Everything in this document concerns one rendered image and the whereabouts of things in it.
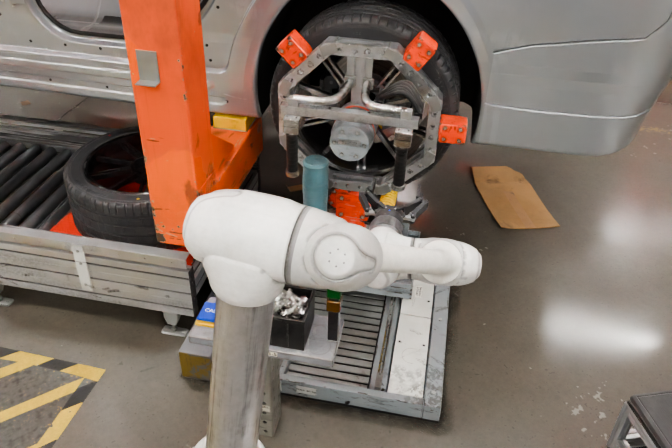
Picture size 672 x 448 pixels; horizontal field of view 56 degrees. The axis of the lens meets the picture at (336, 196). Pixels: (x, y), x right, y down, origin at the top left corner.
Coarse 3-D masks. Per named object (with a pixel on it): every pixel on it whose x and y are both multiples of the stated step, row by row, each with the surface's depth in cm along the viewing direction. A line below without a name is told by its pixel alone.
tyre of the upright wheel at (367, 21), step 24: (360, 0) 218; (384, 0) 217; (312, 24) 211; (336, 24) 203; (360, 24) 201; (384, 24) 200; (408, 24) 204; (432, 72) 205; (456, 72) 217; (456, 96) 209
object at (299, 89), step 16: (336, 64) 214; (304, 80) 230; (336, 80) 216; (384, 80) 212; (304, 128) 230; (320, 128) 242; (320, 144) 235; (384, 144) 225; (416, 144) 227; (336, 160) 234; (368, 160) 237; (384, 160) 235
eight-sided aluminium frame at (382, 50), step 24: (336, 48) 198; (360, 48) 197; (384, 48) 195; (288, 72) 211; (408, 72) 198; (288, 96) 211; (432, 96) 200; (432, 120) 205; (432, 144) 210; (408, 168) 217; (384, 192) 223
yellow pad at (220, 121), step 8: (216, 120) 240; (224, 120) 239; (232, 120) 238; (240, 120) 238; (248, 120) 240; (216, 128) 241; (224, 128) 241; (232, 128) 240; (240, 128) 239; (248, 128) 241
